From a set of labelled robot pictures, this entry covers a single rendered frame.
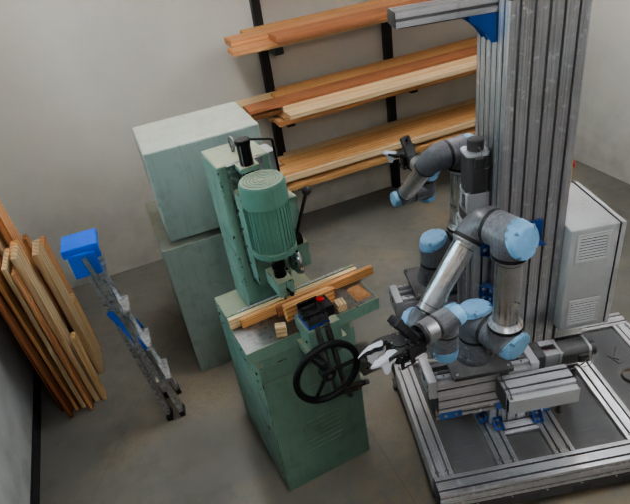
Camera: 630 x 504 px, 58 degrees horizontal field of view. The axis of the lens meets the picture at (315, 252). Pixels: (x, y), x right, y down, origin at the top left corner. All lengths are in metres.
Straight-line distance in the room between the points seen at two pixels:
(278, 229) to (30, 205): 2.70
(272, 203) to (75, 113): 2.46
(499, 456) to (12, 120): 3.52
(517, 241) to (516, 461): 1.21
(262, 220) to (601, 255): 1.25
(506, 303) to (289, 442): 1.22
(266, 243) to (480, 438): 1.33
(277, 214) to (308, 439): 1.11
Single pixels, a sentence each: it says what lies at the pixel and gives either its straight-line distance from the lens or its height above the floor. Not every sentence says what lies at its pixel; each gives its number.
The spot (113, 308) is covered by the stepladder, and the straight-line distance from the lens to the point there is 2.90.
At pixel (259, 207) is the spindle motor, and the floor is 1.44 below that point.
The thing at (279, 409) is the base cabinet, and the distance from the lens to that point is 2.50.
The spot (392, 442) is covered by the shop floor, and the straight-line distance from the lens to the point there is 3.03.
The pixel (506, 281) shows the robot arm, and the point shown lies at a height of 1.26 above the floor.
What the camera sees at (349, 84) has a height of 1.14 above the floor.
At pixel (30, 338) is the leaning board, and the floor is 0.58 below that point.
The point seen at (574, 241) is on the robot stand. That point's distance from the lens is 2.24.
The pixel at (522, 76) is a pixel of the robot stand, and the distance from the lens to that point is 1.92.
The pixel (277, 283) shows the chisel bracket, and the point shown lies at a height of 1.07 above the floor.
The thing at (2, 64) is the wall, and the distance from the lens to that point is 4.24.
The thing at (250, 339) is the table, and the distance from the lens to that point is 2.31.
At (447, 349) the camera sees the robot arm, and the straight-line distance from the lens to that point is 1.83.
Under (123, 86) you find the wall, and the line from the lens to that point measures 4.26.
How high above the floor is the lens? 2.38
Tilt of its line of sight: 33 degrees down
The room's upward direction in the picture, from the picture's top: 9 degrees counter-clockwise
